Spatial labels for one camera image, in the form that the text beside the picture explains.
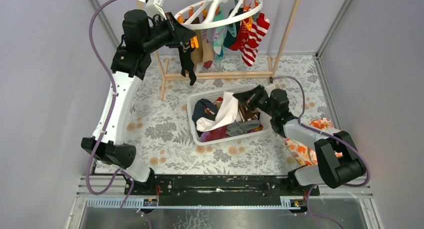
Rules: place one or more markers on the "brown ribbed sock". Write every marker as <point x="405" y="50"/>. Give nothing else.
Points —
<point x="205" y="53"/>

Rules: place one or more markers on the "floral orange bag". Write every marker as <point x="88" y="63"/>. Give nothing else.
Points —
<point x="300" y="140"/>

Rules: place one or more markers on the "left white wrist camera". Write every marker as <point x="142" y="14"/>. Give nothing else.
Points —
<point x="153" y="8"/>

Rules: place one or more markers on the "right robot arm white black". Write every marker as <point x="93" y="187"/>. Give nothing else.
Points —
<point x="338" y="160"/>

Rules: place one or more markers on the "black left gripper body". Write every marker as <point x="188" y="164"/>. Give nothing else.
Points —
<point x="175" y="32"/>

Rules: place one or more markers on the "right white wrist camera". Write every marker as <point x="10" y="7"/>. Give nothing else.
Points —
<point x="269" y="88"/>

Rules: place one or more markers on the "brown white striped sock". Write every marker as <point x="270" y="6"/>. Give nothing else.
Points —
<point x="245" y="114"/>

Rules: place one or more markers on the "grey sock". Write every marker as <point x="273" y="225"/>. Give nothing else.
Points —
<point x="240" y="128"/>

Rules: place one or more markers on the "white round clip hanger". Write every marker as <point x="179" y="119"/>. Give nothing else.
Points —
<point x="210" y="14"/>

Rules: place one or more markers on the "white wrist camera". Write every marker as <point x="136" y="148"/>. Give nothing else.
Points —
<point x="153" y="8"/>
<point x="269" y="88"/>

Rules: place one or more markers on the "dark green sock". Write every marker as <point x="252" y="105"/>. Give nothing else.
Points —
<point x="231" y="34"/>

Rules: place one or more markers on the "red snowflake sock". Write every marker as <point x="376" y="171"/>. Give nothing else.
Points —
<point x="242" y="34"/>

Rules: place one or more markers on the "floral table mat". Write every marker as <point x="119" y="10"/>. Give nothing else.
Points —
<point x="160" y="128"/>

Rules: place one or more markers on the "teal patterned sock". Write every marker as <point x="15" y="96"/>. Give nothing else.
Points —
<point x="219" y="34"/>

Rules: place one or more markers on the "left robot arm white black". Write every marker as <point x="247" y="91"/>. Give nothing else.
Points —
<point x="142" y="35"/>

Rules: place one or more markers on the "orange clothes peg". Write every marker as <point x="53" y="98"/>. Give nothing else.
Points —
<point x="194" y="42"/>

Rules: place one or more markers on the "wooden hanger rack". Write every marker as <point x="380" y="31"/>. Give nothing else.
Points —
<point x="272" y="62"/>

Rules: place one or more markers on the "maroon sock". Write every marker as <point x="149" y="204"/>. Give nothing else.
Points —
<point x="213" y="135"/>

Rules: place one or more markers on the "navy blue sock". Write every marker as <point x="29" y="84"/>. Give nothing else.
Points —
<point x="204" y="108"/>

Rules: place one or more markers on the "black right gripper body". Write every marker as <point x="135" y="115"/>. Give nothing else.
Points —
<point x="263" y="101"/>

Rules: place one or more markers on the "red white striped sock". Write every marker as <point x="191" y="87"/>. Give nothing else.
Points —
<point x="256" y="35"/>

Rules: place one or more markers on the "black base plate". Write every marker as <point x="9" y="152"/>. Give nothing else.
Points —
<point x="220" y="190"/>

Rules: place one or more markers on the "black striped sock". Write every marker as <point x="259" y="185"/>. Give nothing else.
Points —
<point x="187" y="64"/>

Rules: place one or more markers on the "white plastic laundry basket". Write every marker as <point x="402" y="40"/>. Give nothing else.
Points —
<point x="214" y="94"/>

